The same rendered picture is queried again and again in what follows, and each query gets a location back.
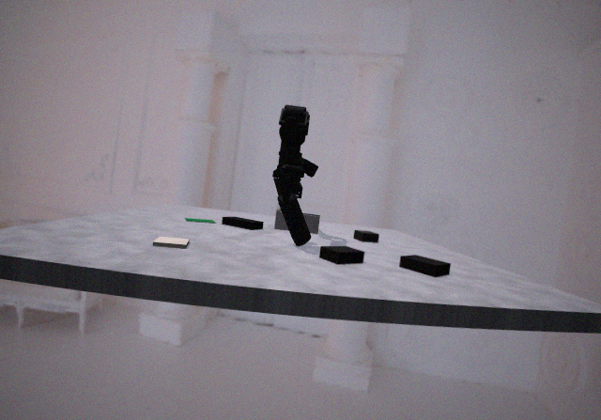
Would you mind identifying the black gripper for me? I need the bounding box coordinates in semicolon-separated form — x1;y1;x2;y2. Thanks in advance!
272;147;304;203

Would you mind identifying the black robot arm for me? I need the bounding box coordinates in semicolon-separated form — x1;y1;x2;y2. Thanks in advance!
279;105;318;198

